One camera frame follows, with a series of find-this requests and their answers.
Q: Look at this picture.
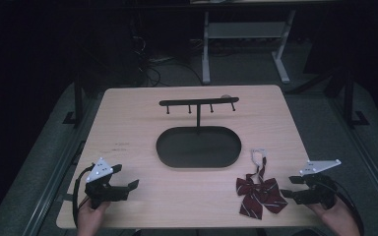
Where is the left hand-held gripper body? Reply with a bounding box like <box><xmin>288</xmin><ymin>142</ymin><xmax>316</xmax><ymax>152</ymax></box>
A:
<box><xmin>84</xmin><ymin>156</ymin><xmax>130</xmax><ymax>210</ymax></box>

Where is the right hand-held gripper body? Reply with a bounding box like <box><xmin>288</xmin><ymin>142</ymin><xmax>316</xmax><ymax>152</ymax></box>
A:
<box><xmin>294</xmin><ymin>158</ymin><xmax>339</xmax><ymax>210</ymax></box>

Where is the maroon striped bow tie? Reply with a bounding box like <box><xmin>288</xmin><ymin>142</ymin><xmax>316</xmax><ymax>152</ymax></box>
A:
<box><xmin>235</xmin><ymin>147</ymin><xmax>289</xmax><ymax>220</ymax></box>

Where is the black hook stand with tray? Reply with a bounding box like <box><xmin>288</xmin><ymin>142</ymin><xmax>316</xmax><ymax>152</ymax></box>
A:
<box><xmin>156</xmin><ymin>96</ymin><xmax>243</xmax><ymax>170</ymax></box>

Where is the person's left hand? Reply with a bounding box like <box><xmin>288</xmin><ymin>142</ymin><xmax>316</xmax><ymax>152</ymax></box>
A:
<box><xmin>76</xmin><ymin>197</ymin><xmax>111</xmax><ymax>236</ymax></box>

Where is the person's right hand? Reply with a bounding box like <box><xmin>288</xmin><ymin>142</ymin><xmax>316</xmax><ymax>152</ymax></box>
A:
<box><xmin>307</xmin><ymin>196</ymin><xmax>362</xmax><ymax>236</ymax></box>

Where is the black metal stand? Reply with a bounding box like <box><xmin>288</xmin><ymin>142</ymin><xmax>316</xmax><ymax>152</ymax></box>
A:
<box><xmin>62</xmin><ymin>70</ymin><xmax>86</xmax><ymax>129</ymax></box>
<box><xmin>342</xmin><ymin>69</ymin><xmax>371</xmax><ymax>129</ymax></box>

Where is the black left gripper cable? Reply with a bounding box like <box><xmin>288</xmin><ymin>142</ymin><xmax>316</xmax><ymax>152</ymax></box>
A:
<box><xmin>72</xmin><ymin>164</ymin><xmax>95</xmax><ymax>228</ymax></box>

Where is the tangle of floor cables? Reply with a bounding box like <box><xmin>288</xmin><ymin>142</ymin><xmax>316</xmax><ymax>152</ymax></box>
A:
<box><xmin>129</xmin><ymin>30</ymin><xmax>205</xmax><ymax>89</ymax></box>

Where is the white metal desk frame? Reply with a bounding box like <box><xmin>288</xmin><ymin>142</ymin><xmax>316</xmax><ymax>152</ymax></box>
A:
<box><xmin>201</xmin><ymin>9</ymin><xmax>297</xmax><ymax>86</ymax></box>

